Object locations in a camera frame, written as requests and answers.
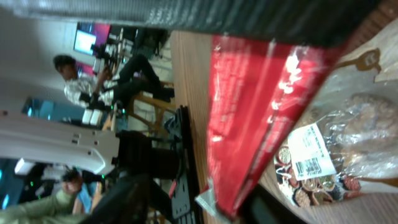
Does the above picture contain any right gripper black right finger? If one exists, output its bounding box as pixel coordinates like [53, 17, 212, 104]
[241, 185, 306, 224]

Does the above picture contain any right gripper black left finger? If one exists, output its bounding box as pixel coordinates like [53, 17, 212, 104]
[80, 175, 151, 224]

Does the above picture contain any beige nut snack bag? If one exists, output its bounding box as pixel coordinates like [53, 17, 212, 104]
[274, 21, 397, 207]

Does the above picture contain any red snack stick wrapper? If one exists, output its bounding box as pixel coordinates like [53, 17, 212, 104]
[206, 35, 344, 220]

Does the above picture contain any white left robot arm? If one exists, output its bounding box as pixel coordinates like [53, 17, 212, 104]
[1, 110, 184, 179]

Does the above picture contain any person in green shirt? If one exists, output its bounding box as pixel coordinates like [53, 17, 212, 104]
[1, 177, 90, 224]

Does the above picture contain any wooden chair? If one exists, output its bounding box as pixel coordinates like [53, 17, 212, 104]
[128, 91, 176, 136]

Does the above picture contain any seated person checked shirt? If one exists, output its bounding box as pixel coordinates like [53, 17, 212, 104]
[53, 54, 175, 108]

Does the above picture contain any computer monitor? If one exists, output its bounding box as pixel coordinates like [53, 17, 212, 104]
[73, 22, 111, 55]

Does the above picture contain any grey plastic basket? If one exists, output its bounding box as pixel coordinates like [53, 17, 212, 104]
[1, 0, 380, 48]

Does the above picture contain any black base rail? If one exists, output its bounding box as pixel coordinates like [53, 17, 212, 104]
[165, 106, 204, 224]

